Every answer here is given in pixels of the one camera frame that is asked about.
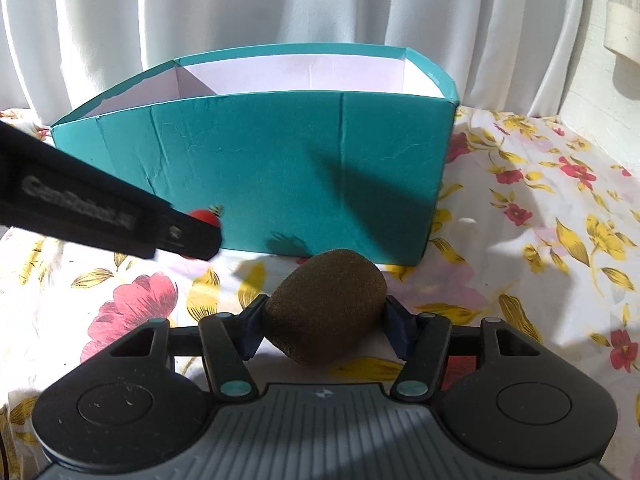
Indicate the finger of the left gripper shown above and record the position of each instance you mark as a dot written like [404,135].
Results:
[174,234]

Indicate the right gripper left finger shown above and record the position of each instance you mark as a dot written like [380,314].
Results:
[228,341]

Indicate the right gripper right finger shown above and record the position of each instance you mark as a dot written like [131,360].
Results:
[421,341]

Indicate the red cherry tomato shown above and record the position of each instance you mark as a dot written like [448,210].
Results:
[205,233]

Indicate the brown kiwi fruit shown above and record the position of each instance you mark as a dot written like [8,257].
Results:
[324,307]

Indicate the teal cardboard box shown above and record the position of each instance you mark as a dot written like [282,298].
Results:
[306,147]

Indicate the floral bed sheet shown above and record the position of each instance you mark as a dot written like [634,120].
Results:
[533,225]

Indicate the white curtain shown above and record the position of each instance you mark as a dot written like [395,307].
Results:
[502,54]

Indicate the white wall pipe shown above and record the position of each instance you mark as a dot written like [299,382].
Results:
[622,29]

